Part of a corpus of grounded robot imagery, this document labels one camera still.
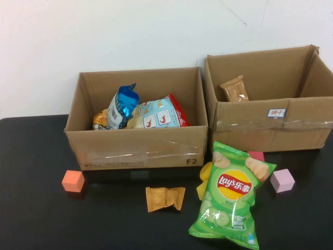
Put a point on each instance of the gold foil snack wrapper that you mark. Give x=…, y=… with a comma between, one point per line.
x=161, y=199

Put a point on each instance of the green Lay's chips bag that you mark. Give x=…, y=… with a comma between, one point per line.
x=229, y=203

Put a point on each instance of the blue and silver snack bag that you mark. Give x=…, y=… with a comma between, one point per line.
x=119, y=109

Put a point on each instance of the orange snack bag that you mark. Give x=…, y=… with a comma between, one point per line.
x=100, y=121

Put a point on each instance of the cardboard box with F2 print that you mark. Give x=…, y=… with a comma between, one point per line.
x=130, y=148

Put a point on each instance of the yellow rubber duck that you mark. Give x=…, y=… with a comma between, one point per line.
x=205, y=172

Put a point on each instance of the brown biscuit packet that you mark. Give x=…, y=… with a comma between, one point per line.
x=235, y=89

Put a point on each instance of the cardboard box with blue label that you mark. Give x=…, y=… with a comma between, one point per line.
x=260, y=135

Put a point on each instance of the pink foam cube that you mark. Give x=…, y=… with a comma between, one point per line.
x=256, y=155

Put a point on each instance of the orange foam cube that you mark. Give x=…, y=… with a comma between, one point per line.
x=72, y=182

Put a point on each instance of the blue white label sticker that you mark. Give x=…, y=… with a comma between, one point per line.
x=276, y=112

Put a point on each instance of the lilac foam cube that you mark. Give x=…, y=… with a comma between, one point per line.
x=282, y=181

